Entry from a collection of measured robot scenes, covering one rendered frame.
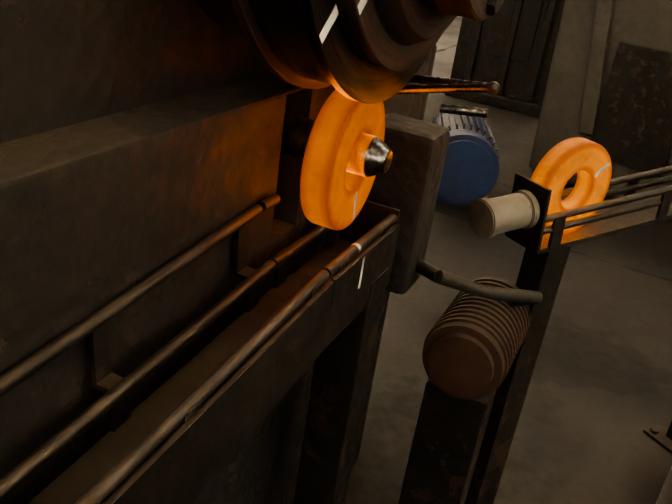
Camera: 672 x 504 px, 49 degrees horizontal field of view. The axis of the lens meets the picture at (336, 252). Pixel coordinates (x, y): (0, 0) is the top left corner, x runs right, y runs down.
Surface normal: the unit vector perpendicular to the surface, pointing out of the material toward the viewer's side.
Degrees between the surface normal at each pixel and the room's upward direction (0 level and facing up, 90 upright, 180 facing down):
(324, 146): 65
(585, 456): 0
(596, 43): 90
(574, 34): 90
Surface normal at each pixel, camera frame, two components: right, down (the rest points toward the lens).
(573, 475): 0.14, -0.89
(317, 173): -0.40, 0.32
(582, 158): 0.51, 0.43
